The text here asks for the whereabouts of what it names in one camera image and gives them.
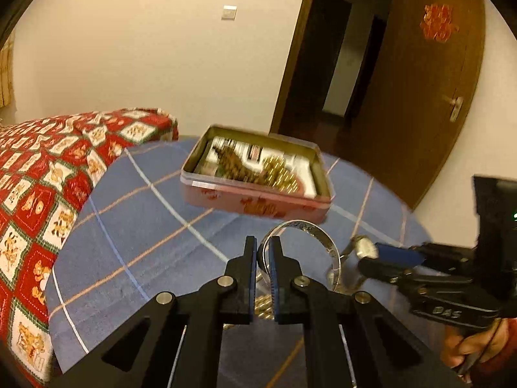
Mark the silver bangle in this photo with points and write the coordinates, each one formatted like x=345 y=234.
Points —
x=319 y=232

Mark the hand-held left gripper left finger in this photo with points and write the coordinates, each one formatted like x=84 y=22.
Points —
x=253 y=266

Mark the brown door frame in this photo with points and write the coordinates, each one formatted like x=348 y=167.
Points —
x=297 y=48

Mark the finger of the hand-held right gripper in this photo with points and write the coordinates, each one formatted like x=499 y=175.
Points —
x=387 y=273
x=400 y=254

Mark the person's right forearm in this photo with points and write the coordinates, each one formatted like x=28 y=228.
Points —
x=509 y=333

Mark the brown wooden door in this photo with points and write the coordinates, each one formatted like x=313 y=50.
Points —
x=412 y=109

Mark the narrow yellow curtain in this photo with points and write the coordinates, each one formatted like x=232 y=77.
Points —
x=6 y=72

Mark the white light switch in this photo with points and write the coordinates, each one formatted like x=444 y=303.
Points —
x=229 y=12

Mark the red patterned bed blanket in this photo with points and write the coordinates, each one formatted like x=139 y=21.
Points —
x=48 y=186

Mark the person's right hand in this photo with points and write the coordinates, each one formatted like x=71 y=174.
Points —
x=472 y=347

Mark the red paper door decoration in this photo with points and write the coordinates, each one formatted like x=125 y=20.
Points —
x=439 y=22

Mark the blue checked tablecloth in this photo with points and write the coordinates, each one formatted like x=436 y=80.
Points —
x=133 y=250

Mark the pink tin box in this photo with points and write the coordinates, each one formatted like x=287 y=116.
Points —
x=250 y=204

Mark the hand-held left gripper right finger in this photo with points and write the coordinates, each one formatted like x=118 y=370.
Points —
x=275 y=266

